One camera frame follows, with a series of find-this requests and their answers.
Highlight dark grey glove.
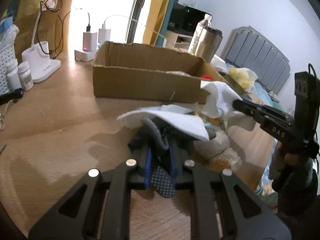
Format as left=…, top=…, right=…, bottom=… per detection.
left=126, top=118, right=198, bottom=198

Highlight white paper towel sheet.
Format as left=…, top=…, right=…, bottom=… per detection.
left=117, top=105, right=209, bottom=141

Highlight white textured cloth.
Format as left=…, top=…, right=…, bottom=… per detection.
left=200, top=80, right=256, bottom=131

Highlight duck print tissue pack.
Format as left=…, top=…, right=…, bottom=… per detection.
left=195, top=105, right=227, bottom=132

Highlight red plush keychain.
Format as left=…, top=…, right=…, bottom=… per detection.
left=200, top=75, right=213, bottom=81

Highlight brown plush keychain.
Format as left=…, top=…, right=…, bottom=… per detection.
left=206, top=157, right=232, bottom=172

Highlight person right hand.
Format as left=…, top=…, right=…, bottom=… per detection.
left=268, top=142, right=317, bottom=192

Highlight blue patterned bed blanket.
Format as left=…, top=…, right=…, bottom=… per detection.
left=252, top=82, right=284, bottom=111

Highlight yellow tissue pack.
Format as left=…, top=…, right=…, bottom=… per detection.
left=227, top=67, right=258, bottom=93

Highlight grey padded headboard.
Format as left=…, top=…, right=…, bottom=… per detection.
left=221, top=26, right=290, bottom=95

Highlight brown cardboard box tray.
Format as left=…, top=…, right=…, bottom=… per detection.
left=93, top=42, right=224, bottom=104

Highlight steel travel tumbler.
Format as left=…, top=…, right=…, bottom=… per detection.
left=195, top=27, right=223, bottom=63

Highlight white small desk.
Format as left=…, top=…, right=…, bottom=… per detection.
left=163, top=30, right=193, bottom=52

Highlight clear water bottle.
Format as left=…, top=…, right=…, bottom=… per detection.
left=188, top=14, right=212, bottom=55

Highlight black computer monitor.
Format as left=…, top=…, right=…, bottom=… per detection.
left=167, top=3, right=206, bottom=36

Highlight white power strip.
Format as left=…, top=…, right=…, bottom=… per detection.
left=74, top=48, right=98, bottom=62

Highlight white pill bottle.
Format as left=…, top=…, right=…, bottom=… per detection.
left=18, top=61, right=34, bottom=91
left=7, top=59, right=22, bottom=90

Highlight teal curtain right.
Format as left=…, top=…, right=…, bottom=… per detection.
left=155, top=0, right=178, bottom=47

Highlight black flashlight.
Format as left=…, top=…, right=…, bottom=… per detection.
left=0, top=88, right=24, bottom=105

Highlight yellow curtain right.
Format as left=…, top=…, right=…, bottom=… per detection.
left=142, top=0, right=169, bottom=45

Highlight yellow curtain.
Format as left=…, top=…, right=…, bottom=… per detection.
left=14, top=0, right=72, bottom=53
left=142, top=0, right=169, bottom=45

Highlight white desk lamp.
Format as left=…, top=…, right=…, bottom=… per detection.
left=21, top=0, right=63, bottom=84

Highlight white perforated basket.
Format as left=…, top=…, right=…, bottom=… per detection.
left=0, top=43, right=16, bottom=95

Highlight yellow curtain left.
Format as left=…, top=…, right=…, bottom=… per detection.
left=14, top=0, right=72, bottom=53

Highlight white charger with black cable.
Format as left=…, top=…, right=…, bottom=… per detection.
left=82, top=25, right=98, bottom=52

